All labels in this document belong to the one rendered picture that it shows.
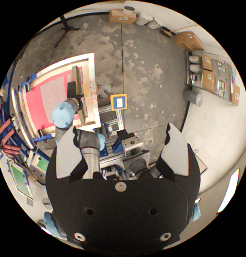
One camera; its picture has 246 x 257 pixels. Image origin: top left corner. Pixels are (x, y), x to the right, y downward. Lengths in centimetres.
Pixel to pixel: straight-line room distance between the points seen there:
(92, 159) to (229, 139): 325
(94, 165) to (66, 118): 17
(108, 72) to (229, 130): 352
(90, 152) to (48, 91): 60
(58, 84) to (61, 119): 46
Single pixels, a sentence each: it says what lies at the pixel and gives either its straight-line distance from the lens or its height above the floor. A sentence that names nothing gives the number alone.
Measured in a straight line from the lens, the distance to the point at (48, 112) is 78.
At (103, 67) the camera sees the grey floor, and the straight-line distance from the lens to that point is 162.
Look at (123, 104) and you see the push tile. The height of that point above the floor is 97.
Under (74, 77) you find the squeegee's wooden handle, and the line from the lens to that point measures 55.
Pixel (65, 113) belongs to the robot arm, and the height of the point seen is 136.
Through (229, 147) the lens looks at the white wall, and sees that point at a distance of 328.
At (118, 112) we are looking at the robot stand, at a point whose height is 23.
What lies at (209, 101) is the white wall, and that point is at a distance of 315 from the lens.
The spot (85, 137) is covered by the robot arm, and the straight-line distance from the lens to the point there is 33.
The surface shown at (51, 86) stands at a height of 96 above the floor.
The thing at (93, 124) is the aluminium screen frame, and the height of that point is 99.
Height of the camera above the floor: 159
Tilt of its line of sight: 53 degrees down
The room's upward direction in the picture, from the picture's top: 148 degrees clockwise
